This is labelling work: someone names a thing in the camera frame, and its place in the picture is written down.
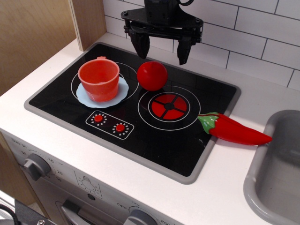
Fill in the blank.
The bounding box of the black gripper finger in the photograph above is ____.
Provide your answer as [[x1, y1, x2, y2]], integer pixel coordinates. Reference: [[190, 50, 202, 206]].
[[177, 37, 192, 65], [130, 30, 150, 59]]

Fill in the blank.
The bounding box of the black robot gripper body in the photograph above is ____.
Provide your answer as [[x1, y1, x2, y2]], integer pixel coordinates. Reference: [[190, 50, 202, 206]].
[[121, 0, 203, 43]]

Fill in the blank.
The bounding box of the orange plastic toy cup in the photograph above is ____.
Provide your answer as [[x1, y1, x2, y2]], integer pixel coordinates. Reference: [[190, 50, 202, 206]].
[[78, 56, 120, 102]]

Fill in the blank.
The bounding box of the light blue toy plate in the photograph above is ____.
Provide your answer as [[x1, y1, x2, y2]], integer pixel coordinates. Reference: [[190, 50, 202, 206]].
[[76, 76, 129, 109]]

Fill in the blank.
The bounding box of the red toy tomato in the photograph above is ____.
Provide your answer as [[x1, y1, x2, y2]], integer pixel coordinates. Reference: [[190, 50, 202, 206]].
[[137, 61, 168, 91]]

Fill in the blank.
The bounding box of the black toy stove top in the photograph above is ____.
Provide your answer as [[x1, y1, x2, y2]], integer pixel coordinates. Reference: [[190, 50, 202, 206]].
[[24, 43, 241, 184]]

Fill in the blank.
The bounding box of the left red stove button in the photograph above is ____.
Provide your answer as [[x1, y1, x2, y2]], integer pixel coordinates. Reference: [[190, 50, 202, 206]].
[[94, 114, 104, 123]]

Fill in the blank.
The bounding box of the red stove button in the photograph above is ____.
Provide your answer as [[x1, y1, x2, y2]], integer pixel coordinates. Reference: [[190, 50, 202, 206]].
[[115, 124, 125, 133], [94, 114, 104, 123]]

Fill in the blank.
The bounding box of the red toy chili pepper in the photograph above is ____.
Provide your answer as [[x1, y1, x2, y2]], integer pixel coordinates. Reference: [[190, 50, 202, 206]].
[[197, 112, 272, 145]]

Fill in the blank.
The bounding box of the right red stove button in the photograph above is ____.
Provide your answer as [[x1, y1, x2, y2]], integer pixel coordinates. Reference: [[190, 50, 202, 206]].
[[115, 124, 125, 133]]

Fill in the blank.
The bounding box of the wooden side panel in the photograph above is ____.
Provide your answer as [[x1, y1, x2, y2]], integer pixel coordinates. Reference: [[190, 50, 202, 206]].
[[0, 0, 106, 94]]

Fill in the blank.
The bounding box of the grey timer knob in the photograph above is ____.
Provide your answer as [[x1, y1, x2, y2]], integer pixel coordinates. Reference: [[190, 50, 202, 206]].
[[23, 154, 51, 181]]

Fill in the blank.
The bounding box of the grey toy sink basin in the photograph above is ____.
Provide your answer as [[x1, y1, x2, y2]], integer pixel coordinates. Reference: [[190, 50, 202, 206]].
[[243, 110, 300, 225]]

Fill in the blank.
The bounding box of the grey oven temperature knob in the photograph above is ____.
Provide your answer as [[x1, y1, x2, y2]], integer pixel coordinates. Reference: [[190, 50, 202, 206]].
[[124, 210, 157, 225]]

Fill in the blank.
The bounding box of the grey oven door handle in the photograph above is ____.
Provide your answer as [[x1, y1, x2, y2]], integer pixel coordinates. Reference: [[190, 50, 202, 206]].
[[61, 200, 89, 225]]

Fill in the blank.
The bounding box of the black metal bracket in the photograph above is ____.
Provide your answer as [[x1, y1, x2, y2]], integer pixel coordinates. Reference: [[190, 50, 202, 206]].
[[15, 199, 55, 225]]

